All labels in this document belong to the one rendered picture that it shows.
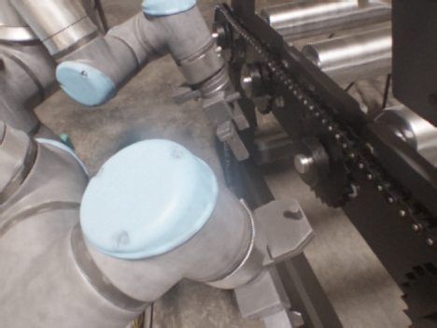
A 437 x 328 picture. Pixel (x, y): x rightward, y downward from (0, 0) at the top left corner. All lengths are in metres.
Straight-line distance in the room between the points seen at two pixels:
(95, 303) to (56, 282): 0.03
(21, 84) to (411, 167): 0.76
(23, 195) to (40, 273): 0.09
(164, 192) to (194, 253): 0.05
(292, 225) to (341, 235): 1.16
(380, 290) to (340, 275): 0.15
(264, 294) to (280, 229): 0.08
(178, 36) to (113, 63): 0.13
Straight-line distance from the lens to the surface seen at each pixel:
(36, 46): 0.83
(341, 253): 1.44
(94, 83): 0.54
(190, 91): 0.63
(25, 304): 0.26
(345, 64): 0.78
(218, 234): 0.22
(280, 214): 0.33
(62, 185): 0.33
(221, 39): 0.95
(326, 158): 0.49
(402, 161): 0.45
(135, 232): 0.19
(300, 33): 1.03
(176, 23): 0.58
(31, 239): 0.29
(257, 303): 0.36
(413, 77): 0.43
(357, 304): 1.36
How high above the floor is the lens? 1.22
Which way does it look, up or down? 45 degrees down
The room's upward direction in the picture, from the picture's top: 6 degrees counter-clockwise
